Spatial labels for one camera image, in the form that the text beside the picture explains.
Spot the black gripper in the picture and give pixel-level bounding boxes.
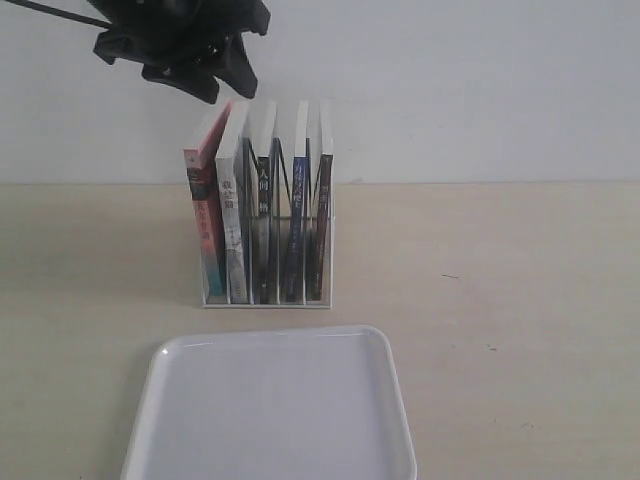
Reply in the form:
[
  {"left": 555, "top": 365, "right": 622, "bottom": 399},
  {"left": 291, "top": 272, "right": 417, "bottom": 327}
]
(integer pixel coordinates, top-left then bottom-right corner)
[{"left": 90, "top": 1, "right": 271, "bottom": 104}]

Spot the grey cat cover book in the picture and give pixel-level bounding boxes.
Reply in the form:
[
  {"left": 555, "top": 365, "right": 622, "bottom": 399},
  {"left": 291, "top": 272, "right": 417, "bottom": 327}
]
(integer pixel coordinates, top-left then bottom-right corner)
[{"left": 215, "top": 101, "right": 249, "bottom": 304}]

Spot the blue spine book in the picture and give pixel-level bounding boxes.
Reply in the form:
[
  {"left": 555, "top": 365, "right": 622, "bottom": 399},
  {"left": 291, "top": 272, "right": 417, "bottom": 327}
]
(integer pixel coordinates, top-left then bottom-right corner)
[{"left": 283, "top": 101, "right": 309, "bottom": 302}]

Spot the black spine book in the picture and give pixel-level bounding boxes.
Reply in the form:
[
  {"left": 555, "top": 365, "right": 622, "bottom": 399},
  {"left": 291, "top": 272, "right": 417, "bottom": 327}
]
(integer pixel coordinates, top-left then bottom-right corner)
[{"left": 251, "top": 101, "right": 278, "bottom": 304}]

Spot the pink and teal book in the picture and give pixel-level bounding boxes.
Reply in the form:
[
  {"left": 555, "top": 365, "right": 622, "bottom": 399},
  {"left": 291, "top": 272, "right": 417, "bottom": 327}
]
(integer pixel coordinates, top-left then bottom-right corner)
[{"left": 183, "top": 102, "right": 231, "bottom": 298}]

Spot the dark brown spine book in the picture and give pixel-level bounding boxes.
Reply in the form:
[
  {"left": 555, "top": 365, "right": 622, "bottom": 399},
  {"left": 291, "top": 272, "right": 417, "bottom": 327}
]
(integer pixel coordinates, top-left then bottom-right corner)
[{"left": 307, "top": 101, "right": 334, "bottom": 305}]

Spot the white plastic tray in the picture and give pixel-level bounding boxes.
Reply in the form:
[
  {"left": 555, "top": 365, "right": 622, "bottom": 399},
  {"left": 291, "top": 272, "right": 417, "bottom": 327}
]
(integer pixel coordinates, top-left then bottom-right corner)
[{"left": 121, "top": 325, "right": 418, "bottom": 480}]

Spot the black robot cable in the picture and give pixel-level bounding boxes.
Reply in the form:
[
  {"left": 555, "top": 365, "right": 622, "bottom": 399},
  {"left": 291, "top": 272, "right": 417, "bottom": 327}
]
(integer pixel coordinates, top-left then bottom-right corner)
[{"left": 0, "top": 0, "right": 112, "bottom": 29}]

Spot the white wire book rack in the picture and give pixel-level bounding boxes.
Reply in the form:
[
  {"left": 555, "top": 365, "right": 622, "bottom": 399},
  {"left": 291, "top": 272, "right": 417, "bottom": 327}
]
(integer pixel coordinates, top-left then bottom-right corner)
[{"left": 189, "top": 98, "right": 335, "bottom": 310}]

